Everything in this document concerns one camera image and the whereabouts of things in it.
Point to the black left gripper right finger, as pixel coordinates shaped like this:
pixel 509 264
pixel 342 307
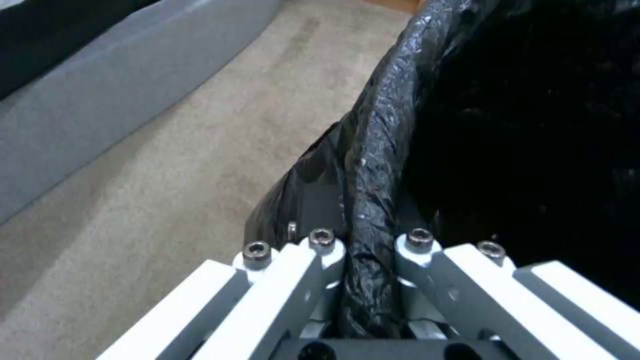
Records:
pixel 480 296

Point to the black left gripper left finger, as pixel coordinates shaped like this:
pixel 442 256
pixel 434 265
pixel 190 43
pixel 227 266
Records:
pixel 260 296

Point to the trash bin with black bag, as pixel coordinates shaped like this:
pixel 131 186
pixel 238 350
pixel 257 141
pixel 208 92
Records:
pixel 480 142

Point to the grey sofa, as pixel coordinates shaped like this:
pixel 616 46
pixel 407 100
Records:
pixel 90 86

